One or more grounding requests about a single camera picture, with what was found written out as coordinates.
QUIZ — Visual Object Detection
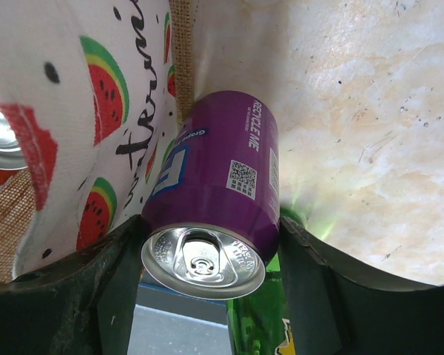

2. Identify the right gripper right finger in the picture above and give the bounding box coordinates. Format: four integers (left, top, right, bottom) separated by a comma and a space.
279, 217, 444, 354

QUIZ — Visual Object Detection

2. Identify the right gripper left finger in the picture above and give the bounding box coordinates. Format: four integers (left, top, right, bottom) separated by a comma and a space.
0, 215, 144, 354

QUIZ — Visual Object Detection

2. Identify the green glass bottle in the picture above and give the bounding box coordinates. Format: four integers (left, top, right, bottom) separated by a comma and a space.
226, 206, 308, 355

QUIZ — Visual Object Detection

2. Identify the purple soda can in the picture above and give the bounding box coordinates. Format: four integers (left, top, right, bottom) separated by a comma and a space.
141, 90, 280, 300

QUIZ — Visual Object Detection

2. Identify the watermelon print canvas bag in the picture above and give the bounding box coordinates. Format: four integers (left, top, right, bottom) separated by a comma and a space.
0, 1, 193, 283

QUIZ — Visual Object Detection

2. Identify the aluminium rail frame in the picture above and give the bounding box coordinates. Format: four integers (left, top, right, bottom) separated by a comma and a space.
127, 283, 232, 355

